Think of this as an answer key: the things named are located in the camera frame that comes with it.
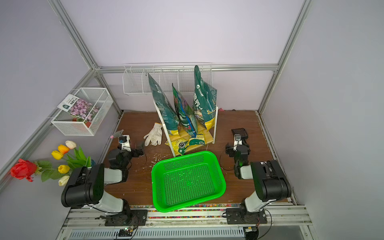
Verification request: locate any long white wire wall basket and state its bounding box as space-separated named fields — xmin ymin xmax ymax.
xmin=122 ymin=62 xmax=214 ymax=95

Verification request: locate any white work glove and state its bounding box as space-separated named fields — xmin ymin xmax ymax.
xmin=144 ymin=123 xmax=163 ymax=147

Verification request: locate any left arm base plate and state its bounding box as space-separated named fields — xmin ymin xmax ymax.
xmin=105 ymin=210 xmax=148 ymax=227

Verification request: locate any dark green fertilizer bag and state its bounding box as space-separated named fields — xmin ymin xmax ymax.
xmin=193 ymin=65 xmax=217 ymax=131
xmin=148 ymin=74 xmax=180 ymax=136

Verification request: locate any yellow flower fertilizer packet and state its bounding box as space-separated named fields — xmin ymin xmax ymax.
xmin=166 ymin=138 xmax=189 ymax=156

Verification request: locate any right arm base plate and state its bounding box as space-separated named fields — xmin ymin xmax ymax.
xmin=223 ymin=208 xmax=268 ymax=225

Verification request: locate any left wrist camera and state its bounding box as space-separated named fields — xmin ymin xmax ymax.
xmin=118 ymin=135 xmax=132 ymax=152

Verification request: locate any artificial tulip bouquet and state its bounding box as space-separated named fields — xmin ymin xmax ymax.
xmin=34 ymin=141 xmax=93 ymax=187

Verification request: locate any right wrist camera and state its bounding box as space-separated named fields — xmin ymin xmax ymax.
xmin=234 ymin=135 xmax=242 ymax=141

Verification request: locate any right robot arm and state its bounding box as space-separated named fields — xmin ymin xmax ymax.
xmin=225 ymin=142 xmax=292 ymax=214

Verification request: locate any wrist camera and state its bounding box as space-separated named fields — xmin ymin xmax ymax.
xmin=234 ymin=135 xmax=242 ymax=141
xmin=118 ymin=135 xmax=132 ymax=152

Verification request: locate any green plastic basket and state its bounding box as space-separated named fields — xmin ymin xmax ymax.
xmin=151 ymin=151 xmax=227 ymax=213

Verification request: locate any blue green soil bag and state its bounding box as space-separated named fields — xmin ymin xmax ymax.
xmin=172 ymin=85 xmax=198 ymax=137

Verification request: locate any yellow green fertilizer packet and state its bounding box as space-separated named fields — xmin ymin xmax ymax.
xmin=189 ymin=134 xmax=206 ymax=146

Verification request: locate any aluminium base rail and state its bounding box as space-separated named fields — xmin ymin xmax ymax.
xmin=57 ymin=202 xmax=319 ymax=240

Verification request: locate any white mesh side basket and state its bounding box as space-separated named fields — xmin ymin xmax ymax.
xmin=51 ymin=88 xmax=114 ymax=136

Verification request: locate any red artificial rose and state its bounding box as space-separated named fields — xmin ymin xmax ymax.
xmin=11 ymin=159 xmax=38 ymax=182

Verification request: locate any white metal wooden shelf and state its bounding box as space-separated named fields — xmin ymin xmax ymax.
xmin=152 ymin=95 xmax=219 ymax=158

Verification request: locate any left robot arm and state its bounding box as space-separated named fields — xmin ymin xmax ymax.
xmin=61 ymin=147 xmax=145 ymax=215

